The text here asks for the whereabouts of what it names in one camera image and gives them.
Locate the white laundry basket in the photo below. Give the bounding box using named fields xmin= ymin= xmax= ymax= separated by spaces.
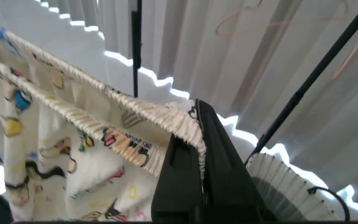
xmin=245 ymin=151 xmax=358 ymax=222

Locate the black clothes rack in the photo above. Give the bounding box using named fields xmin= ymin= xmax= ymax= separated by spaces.
xmin=131 ymin=0 xmax=358 ymax=166

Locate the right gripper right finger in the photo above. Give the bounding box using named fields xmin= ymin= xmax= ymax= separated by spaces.
xmin=195 ymin=98 xmax=278 ymax=223

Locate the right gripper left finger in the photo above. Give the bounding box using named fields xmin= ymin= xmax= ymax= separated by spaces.
xmin=150 ymin=133 xmax=205 ymax=223

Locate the cream printed garment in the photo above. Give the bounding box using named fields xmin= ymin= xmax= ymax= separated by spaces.
xmin=0 ymin=15 xmax=208 ymax=222

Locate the pink clothes hanger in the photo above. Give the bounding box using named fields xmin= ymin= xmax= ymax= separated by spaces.
xmin=215 ymin=0 xmax=348 ymax=37
xmin=332 ymin=19 xmax=358 ymax=81

